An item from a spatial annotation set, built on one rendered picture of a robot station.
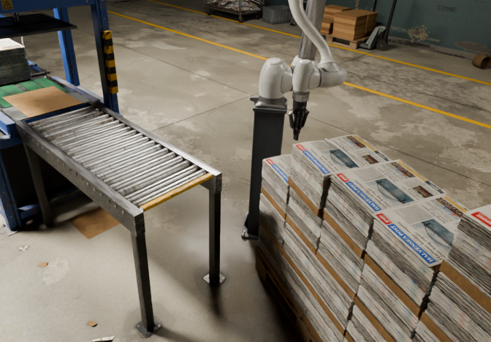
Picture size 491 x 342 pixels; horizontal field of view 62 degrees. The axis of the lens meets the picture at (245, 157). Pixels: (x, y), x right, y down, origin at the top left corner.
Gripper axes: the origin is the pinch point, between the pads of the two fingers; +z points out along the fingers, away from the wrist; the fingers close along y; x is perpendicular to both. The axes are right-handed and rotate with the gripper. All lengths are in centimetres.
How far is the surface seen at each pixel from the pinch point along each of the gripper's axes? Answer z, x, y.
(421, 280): -2, -110, -18
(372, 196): -11, -76, -12
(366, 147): -10.4, -41.3, 13.0
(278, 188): 20.5, -17.7, -18.8
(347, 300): 37, -82, -19
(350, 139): -10.4, -32.4, 10.3
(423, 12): 31, 410, 523
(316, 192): 2, -50, -19
